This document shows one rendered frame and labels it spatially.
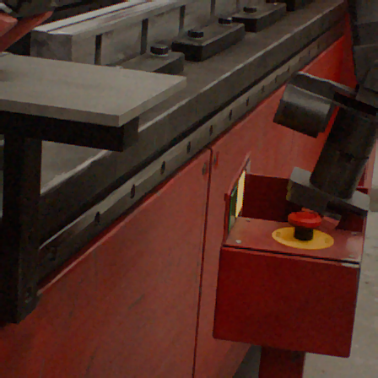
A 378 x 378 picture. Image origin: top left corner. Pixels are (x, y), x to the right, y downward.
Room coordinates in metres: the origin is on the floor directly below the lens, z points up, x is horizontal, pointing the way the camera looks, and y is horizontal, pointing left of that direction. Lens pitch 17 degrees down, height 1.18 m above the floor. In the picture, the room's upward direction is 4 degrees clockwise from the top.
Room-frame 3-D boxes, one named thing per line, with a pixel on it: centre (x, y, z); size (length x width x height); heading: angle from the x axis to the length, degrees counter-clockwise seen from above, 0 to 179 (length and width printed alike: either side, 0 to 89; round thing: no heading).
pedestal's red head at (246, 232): (1.22, -0.13, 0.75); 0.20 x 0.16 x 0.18; 171
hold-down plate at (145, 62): (1.51, 0.09, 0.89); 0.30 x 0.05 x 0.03; 165
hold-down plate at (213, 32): (1.90, -0.02, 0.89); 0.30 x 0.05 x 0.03; 165
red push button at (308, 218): (1.17, -0.14, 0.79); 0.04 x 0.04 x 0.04
